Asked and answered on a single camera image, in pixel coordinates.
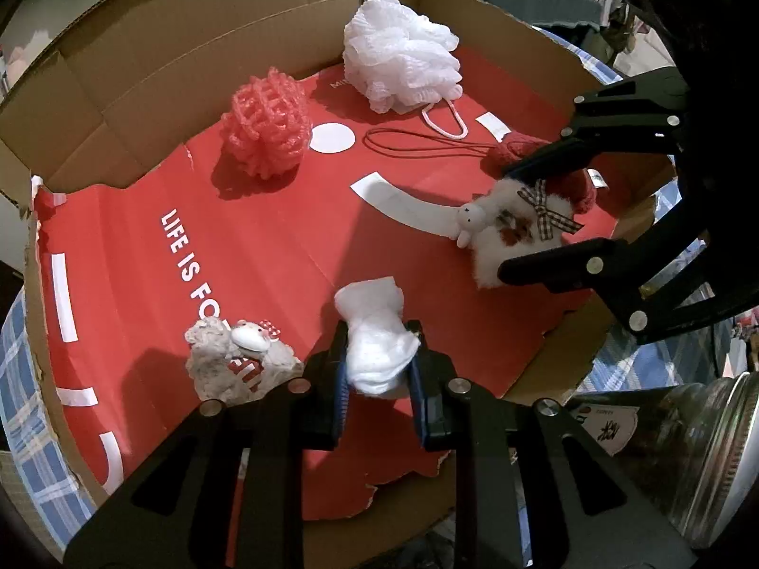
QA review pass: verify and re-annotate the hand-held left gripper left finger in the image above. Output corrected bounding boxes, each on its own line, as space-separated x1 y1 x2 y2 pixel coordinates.
62 320 351 569

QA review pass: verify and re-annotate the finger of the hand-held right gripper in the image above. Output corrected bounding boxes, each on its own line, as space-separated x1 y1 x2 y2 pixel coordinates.
497 228 759 346
503 68 692 182

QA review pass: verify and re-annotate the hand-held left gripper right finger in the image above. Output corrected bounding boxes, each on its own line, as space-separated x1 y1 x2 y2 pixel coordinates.
406 321 697 569

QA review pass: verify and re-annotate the white cotton roll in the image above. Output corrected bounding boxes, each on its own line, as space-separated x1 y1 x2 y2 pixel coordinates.
333 275 423 397

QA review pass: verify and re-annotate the white fluffy plush toy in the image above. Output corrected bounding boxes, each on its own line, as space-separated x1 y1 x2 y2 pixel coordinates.
455 178 585 290

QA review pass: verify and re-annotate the beige curly plush toy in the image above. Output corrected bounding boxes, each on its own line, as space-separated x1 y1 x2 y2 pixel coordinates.
185 315 305 402

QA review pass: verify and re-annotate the white mesh bath pouf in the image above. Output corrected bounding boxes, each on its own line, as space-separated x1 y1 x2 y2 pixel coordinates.
342 0 469 142

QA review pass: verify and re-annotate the large glass jar metal lid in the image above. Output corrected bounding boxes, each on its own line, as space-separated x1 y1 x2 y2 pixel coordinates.
569 370 759 549

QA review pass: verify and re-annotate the red foam net sleeve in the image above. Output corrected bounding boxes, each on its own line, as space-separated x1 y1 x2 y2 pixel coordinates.
221 67 314 180

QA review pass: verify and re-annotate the cardboard box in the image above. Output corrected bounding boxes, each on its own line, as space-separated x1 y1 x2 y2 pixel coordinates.
0 0 677 523

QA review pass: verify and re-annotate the red paper liner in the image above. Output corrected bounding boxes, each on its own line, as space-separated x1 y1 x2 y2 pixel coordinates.
32 47 618 511

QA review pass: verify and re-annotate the blue plaid blanket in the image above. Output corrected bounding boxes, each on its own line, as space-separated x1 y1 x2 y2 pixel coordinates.
0 41 748 569

